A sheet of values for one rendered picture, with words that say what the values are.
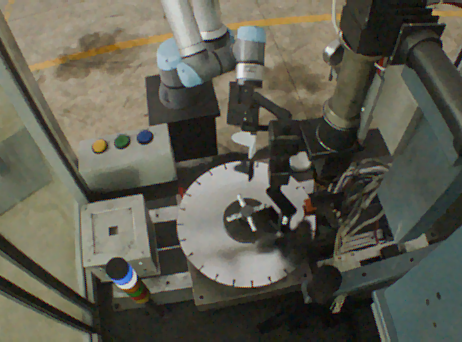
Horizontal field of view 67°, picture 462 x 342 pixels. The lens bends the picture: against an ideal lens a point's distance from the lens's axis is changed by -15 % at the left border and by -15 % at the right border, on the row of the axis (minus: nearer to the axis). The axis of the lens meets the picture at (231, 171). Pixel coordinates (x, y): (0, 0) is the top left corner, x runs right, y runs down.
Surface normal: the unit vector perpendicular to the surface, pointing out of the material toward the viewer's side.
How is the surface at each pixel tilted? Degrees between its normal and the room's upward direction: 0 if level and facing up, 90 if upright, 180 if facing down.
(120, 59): 0
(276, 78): 0
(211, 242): 0
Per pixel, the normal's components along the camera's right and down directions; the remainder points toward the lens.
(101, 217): -0.02, -0.52
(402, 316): -0.92, -0.02
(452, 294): -0.98, 0.18
